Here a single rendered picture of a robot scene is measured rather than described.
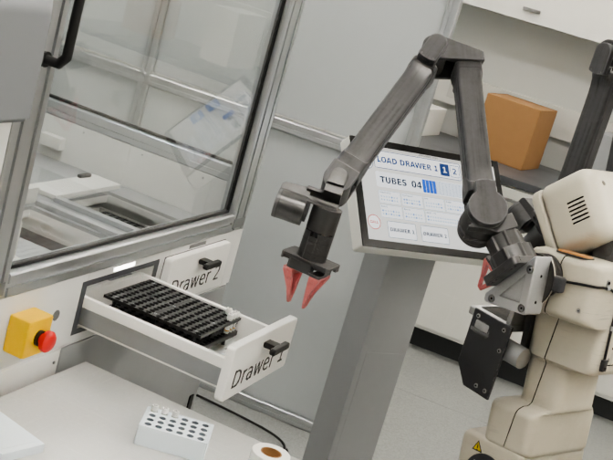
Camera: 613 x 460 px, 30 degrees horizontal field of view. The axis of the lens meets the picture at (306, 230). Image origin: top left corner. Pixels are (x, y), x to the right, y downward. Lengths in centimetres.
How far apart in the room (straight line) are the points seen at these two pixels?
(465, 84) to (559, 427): 72
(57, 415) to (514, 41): 408
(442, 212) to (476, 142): 85
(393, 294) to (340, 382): 30
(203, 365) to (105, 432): 23
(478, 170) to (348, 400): 118
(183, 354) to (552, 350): 72
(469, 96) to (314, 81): 164
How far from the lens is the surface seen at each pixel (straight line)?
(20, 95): 141
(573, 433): 245
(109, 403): 216
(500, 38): 579
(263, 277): 408
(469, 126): 230
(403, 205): 304
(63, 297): 219
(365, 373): 324
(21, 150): 191
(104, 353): 242
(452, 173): 320
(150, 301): 230
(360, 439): 335
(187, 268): 257
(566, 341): 230
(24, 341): 205
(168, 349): 218
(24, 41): 139
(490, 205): 219
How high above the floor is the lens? 167
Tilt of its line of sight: 14 degrees down
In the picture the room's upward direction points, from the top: 16 degrees clockwise
